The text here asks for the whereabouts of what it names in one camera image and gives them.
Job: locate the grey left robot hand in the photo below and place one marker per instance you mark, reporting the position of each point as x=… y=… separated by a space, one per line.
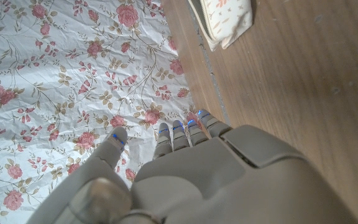
x=228 y=180

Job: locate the cream patterned pen bag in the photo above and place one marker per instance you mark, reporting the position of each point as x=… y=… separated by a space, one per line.
x=228 y=18

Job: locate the floral backdrop cloth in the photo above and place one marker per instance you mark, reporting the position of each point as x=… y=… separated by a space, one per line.
x=57 y=77

